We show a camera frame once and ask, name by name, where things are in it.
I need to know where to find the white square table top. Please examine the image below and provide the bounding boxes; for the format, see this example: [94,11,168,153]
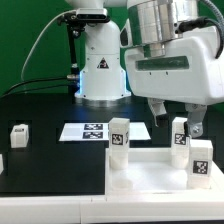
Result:
[105,148,224,195]

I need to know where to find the white front fence rail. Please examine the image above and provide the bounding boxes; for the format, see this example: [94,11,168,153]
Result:
[0,192,224,224]

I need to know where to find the white tag sheet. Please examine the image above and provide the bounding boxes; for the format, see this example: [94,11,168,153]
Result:
[59,122,151,142]

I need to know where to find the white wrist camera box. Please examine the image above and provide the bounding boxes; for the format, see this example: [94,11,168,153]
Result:
[120,20,131,48]

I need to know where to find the white fence rail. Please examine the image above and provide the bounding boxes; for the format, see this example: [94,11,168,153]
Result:
[0,192,224,224]
[213,164,224,192]

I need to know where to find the black cables on table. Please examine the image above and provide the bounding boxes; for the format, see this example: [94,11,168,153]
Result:
[0,77,81,100]

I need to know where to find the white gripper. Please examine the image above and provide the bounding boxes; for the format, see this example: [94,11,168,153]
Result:
[125,26,224,138]

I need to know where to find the white block at left edge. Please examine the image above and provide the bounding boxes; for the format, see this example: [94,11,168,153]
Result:
[0,154,4,175]

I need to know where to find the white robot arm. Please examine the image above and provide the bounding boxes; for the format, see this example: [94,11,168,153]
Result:
[65,0,224,138]

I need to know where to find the grey corrugated arm cable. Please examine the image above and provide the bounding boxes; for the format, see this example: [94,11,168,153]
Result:
[176,0,224,59]

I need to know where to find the black camera on stand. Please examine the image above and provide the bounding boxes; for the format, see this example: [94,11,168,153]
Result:
[57,8,110,38]

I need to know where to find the white right fence rail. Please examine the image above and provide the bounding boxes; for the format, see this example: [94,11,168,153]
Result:
[213,164,224,192]

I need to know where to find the grey camera cable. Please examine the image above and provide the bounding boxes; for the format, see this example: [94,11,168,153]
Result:
[20,12,69,83]

